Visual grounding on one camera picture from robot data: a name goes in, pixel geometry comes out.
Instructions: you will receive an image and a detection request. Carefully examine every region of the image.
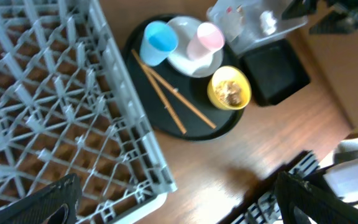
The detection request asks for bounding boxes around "yellow bowl with scraps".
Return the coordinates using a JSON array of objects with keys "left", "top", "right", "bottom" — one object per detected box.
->
[{"left": 207, "top": 66, "right": 252, "bottom": 110}]

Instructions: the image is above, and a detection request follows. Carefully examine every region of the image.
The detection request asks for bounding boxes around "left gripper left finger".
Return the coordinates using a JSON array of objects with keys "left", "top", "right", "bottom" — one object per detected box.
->
[{"left": 0, "top": 174, "right": 82, "bottom": 224}]

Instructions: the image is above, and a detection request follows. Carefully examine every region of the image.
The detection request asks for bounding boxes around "pink plastic cup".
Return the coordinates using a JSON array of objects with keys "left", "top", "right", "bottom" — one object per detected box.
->
[{"left": 186, "top": 22, "right": 225, "bottom": 60}]

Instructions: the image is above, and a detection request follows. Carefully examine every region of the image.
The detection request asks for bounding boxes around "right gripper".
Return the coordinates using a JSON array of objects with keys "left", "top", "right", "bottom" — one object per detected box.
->
[{"left": 282, "top": 0, "right": 358, "bottom": 35}]

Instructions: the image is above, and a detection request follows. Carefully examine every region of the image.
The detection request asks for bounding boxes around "white tissue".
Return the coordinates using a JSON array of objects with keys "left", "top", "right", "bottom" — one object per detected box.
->
[{"left": 260, "top": 11, "right": 277, "bottom": 35}]

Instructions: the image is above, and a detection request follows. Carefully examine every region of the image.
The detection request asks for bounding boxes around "grey dishwasher rack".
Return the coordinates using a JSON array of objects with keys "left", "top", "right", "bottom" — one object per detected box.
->
[{"left": 0, "top": 0, "right": 177, "bottom": 223}]

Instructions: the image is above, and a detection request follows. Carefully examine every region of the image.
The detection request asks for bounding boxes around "wooden chopstick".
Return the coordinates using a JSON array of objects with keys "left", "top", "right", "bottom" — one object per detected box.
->
[
  {"left": 131, "top": 49, "right": 187, "bottom": 134},
  {"left": 143, "top": 65, "right": 216, "bottom": 129}
]

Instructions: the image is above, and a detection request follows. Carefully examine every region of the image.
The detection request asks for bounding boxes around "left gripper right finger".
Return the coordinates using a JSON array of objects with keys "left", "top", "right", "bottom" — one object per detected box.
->
[{"left": 275, "top": 172, "right": 358, "bottom": 223}]

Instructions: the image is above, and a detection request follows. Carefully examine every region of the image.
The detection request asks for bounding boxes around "black rectangular bin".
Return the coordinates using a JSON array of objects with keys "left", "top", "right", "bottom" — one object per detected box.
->
[{"left": 239, "top": 39, "right": 310, "bottom": 106}]

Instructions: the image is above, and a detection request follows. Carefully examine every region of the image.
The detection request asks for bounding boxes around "clear plastic bin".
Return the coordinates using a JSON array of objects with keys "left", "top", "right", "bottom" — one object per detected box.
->
[{"left": 206, "top": 0, "right": 308, "bottom": 55}]

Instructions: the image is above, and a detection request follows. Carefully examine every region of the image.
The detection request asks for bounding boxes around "round black tray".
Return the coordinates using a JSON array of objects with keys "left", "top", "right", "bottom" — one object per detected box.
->
[{"left": 122, "top": 14, "right": 244, "bottom": 141}]

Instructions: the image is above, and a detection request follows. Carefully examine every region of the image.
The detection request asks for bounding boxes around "blue plastic cup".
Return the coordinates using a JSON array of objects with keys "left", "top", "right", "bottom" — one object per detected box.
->
[{"left": 139, "top": 21, "right": 178, "bottom": 67}]

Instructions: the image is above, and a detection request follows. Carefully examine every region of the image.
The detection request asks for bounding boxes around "white round plate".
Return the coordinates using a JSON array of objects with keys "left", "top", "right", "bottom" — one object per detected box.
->
[{"left": 167, "top": 16, "right": 224, "bottom": 78}]

